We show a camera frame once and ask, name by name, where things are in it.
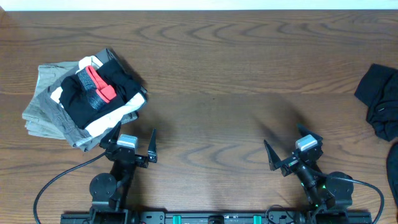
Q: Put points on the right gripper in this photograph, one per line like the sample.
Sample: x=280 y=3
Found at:
x=290 y=165

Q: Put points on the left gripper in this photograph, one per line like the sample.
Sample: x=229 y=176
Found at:
x=125 y=154

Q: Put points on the black t-shirt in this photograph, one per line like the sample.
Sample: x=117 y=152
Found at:
x=378 y=91

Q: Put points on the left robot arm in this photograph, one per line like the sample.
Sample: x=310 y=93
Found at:
x=109 y=190

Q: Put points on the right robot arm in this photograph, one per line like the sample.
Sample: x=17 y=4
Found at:
x=328 y=191

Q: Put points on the red grey folded garment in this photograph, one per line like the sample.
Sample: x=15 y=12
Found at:
x=98 y=92

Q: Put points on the black folded garment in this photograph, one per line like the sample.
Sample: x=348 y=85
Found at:
x=73 y=97

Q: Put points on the dark garment at edge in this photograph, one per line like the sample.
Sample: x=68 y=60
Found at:
x=391 y=168

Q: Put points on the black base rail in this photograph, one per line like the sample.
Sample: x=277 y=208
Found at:
x=273 y=216

